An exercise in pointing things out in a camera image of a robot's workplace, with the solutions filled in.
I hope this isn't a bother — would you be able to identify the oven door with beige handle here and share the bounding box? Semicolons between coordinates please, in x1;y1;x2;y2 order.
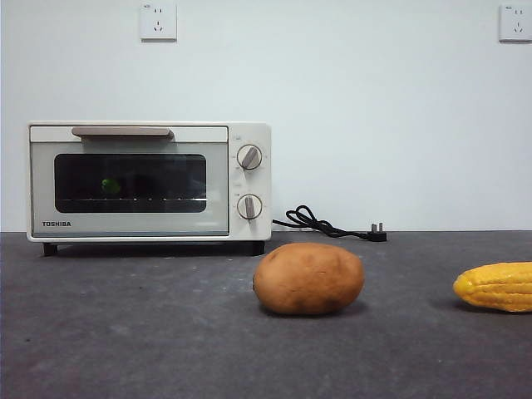
30;126;230;239

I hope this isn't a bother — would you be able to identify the purple eggplant with green stem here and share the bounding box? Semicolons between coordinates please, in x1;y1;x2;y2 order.
100;176;144;196

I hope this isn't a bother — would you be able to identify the beige oven knob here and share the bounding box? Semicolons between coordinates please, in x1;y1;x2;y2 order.
235;143;264;171
235;193;264;224

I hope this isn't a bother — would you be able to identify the white toaster oven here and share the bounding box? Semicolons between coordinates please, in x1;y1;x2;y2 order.
26;121;273;258

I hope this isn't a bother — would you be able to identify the brown potato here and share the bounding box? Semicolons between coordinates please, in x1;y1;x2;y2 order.
253;242;366;316

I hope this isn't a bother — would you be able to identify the yellow corn cob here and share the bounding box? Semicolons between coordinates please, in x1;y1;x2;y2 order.
452;262;532;313

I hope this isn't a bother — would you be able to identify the metal wire oven rack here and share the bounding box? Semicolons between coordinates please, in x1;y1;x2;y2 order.
61;196;207;204

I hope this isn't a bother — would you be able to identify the black power cord with plug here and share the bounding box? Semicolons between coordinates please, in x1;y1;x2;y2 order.
272;204;389;244

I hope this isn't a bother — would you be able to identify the white wall socket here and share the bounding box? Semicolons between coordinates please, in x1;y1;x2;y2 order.
499;3;532;43
139;2;178;43

